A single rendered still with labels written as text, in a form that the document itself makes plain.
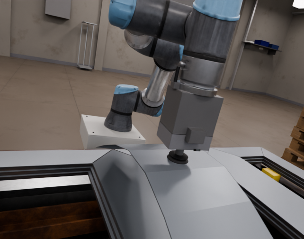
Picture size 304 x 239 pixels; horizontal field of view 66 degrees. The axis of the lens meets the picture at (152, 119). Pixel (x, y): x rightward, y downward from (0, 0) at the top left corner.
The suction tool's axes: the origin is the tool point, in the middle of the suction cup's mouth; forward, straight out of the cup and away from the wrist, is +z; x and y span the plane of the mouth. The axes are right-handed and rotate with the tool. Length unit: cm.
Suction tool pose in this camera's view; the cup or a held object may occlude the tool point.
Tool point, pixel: (176, 164)
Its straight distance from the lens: 47.6
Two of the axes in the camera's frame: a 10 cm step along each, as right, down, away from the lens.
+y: 9.3, 0.8, 3.6
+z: -2.0, 9.3, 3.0
